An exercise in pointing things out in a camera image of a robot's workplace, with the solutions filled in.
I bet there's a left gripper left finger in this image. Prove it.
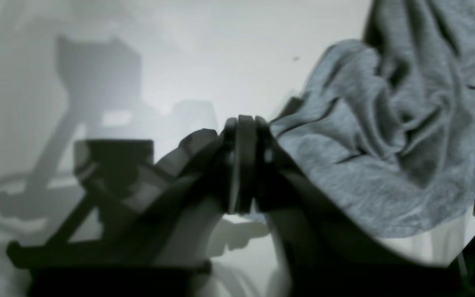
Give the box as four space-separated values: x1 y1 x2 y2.
6 118 238 297

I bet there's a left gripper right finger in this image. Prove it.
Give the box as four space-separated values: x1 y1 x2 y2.
255 117 467 297

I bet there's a grey t-shirt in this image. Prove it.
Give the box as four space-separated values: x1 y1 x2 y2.
267 0 475 238

